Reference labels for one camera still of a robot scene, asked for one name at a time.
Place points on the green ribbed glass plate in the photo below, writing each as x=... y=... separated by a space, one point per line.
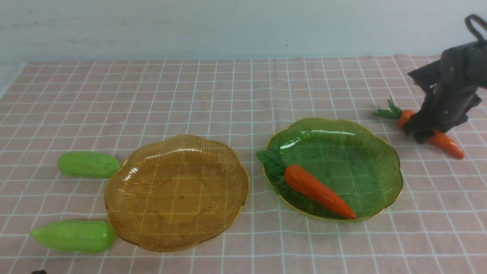
x=348 y=158

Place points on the orange plastic carrot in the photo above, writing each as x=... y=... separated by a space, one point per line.
x=300 y=188
x=439 y=139

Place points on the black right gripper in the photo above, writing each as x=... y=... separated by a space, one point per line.
x=450 y=85

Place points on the green bitter gourd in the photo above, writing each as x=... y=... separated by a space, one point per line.
x=75 y=236
x=88 y=164

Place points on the amber ribbed glass plate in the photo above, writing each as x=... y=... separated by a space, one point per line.
x=173 y=195

